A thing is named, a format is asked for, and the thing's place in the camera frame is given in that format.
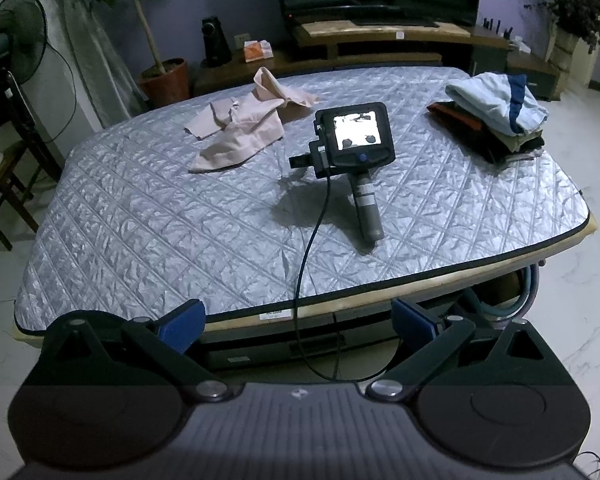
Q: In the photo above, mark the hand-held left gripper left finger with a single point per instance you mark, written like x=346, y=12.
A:
x=182, y=327

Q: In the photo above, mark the sheer grey curtain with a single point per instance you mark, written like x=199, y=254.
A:
x=95, y=60

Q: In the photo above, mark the black speaker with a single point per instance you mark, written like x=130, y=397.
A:
x=215, y=42

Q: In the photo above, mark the pink garment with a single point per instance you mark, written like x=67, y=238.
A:
x=250, y=135

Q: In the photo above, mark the orange and black folded garment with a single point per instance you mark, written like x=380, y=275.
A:
x=450, y=112

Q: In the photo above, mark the light blue folded garment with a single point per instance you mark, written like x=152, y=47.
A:
x=485, y=97

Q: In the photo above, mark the silver quilted table cover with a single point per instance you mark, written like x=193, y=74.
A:
x=155, y=220

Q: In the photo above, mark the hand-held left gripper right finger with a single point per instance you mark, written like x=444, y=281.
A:
x=414, y=321

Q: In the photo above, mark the dark standing fan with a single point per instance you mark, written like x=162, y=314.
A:
x=17, y=25

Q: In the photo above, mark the row of small dark bottles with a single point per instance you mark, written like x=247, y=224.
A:
x=497, y=26

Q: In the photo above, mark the orange tissue box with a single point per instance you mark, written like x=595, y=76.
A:
x=257, y=52

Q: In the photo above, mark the olive folded garment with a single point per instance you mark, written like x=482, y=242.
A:
x=517, y=142

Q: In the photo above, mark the dark wooden chair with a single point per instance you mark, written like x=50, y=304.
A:
x=27, y=125

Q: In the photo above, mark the potted tree in terracotta pot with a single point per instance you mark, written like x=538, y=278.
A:
x=165, y=82

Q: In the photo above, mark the white wall socket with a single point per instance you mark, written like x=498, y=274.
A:
x=241, y=41

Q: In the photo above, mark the wooden television stand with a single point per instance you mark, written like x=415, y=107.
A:
x=410, y=42

